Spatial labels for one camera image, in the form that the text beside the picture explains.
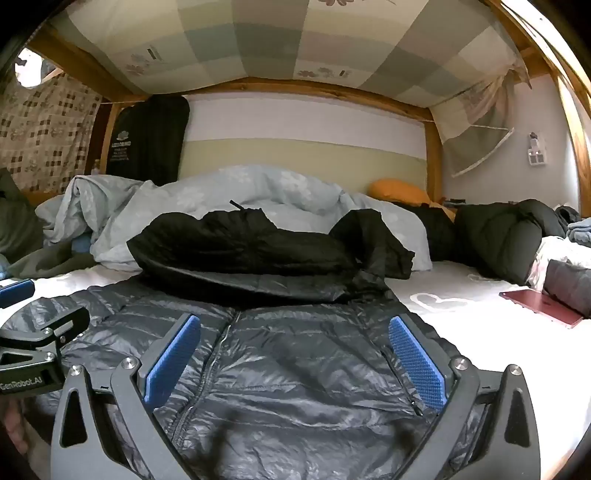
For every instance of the red notebook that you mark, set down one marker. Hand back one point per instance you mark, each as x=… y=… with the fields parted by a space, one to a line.
x=540 y=307

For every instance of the wooden bunk bed frame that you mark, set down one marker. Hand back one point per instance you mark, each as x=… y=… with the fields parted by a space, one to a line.
x=431 y=152

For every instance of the person's left hand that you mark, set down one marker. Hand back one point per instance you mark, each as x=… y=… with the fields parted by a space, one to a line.
x=14 y=427

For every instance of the dark green puffer coat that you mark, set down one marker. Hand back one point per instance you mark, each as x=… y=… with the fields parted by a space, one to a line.
x=498 y=240

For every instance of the black puffer jacket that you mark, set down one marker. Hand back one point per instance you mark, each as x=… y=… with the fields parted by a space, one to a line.
x=240 y=249

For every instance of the light blue folded cloth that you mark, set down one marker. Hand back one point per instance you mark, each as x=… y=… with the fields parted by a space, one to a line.
x=581 y=230

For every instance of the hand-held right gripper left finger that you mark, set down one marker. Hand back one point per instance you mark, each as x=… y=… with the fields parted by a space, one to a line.
x=171 y=362

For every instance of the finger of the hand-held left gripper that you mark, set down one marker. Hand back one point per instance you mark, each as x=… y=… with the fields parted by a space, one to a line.
x=64 y=323
x=16 y=294

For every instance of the dark grey down jacket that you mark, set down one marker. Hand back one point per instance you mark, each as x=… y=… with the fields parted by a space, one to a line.
x=295 y=392

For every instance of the white heart print bed sheet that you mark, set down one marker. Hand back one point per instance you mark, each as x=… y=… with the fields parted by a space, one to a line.
x=485 y=323

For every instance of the brown patterned curtain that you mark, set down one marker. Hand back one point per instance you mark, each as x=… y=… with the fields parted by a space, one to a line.
x=46 y=134

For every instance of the pastel checkered canopy sheet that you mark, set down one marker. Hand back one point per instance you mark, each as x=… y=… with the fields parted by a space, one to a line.
x=277 y=41

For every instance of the light blue floral duvet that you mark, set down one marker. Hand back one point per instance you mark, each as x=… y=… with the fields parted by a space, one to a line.
x=277 y=184

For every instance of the white floral cloth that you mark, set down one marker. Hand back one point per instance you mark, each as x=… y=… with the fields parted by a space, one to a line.
x=558 y=249

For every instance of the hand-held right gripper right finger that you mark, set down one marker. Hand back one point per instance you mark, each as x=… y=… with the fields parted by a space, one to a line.
x=415 y=364

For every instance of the white wall device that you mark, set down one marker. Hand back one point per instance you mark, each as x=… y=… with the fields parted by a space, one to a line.
x=536 y=152

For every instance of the olive green cloth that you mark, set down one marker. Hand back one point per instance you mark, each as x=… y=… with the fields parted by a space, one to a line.
x=18 y=221

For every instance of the pale checkered tied curtain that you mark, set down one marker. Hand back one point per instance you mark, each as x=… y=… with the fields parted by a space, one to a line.
x=475 y=115

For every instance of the orange pillow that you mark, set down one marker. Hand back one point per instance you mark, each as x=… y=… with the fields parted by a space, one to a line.
x=397 y=189

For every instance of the black bag at headboard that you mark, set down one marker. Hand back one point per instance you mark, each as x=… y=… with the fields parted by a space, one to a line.
x=147 y=138

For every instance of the grey folded cloth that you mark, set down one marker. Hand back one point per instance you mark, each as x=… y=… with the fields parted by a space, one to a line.
x=570 y=284

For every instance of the small blue cloth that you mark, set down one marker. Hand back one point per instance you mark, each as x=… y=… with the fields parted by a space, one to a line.
x=83 y=244

